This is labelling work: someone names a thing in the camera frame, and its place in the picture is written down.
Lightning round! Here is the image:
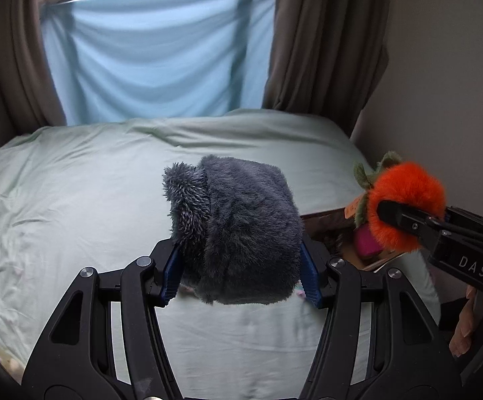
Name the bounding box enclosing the light blue hanging cloth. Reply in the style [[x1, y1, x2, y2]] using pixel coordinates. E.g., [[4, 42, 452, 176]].
[[40, 0, 278, 126]]

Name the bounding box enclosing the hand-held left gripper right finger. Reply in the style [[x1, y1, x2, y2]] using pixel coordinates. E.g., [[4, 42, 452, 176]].
[[297, 242, 463, 400]]

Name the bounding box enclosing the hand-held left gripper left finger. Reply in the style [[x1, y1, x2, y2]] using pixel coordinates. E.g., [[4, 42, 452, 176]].
[[21, 238, 184, 400]]

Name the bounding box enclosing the bed with pale green sheet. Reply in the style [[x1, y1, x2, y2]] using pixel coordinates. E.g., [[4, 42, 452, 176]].
[[0, 108, 441, 386]]

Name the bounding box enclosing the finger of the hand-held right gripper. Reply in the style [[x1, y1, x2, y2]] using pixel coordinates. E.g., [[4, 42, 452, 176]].
[[377, 199, 451, 251]]

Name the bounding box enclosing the grey fluffy plush toy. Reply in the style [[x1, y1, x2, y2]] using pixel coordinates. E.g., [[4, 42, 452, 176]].
[[162, 155, 305, 306]]

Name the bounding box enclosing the person's right hand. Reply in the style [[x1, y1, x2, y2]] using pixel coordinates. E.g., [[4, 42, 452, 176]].
[[449, 287, 483, 358]]

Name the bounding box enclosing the brown curtain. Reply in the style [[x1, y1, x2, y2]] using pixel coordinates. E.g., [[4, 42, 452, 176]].
[[0, 0, 77, 135], [262, 0, 394, 137]]

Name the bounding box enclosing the orange fluffy plush toy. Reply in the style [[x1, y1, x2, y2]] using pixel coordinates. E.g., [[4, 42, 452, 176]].
[[347, 151, 449, 259]]

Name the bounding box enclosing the brown cardboard box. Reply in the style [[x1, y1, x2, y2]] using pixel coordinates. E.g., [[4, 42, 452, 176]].
[[300, 205, 396, 273]]

